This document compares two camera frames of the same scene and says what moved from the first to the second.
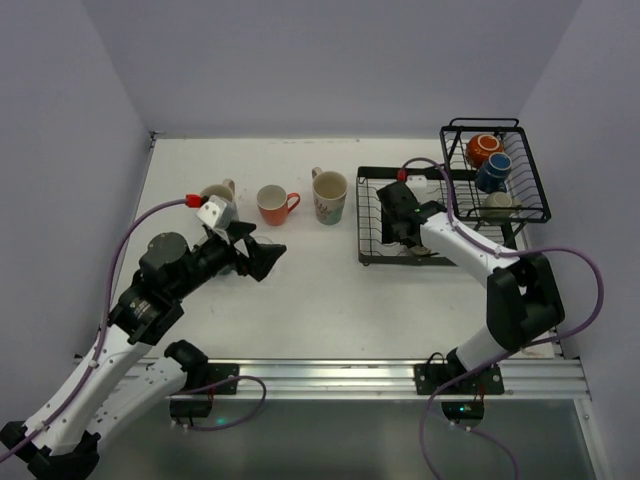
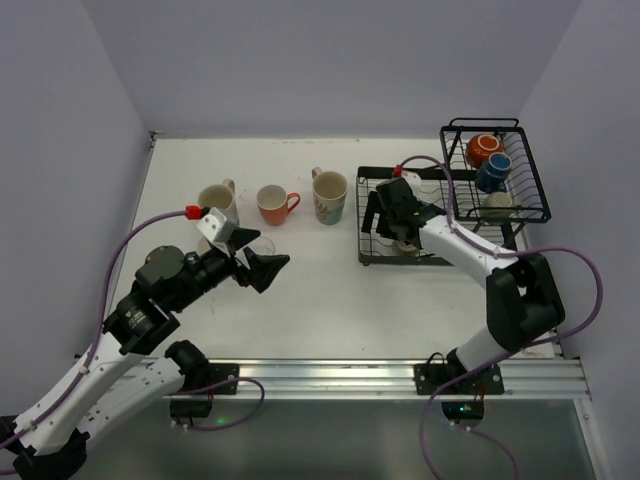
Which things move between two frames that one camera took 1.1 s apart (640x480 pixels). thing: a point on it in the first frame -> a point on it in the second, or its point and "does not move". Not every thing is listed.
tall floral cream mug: [329, 189] does not move
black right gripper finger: [389, 220] -> [372, 209]
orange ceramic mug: [273, 203] does not move
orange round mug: [480, 147] does not move
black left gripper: [242, 248] -> [240, 265]
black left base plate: [212, 372] does not move
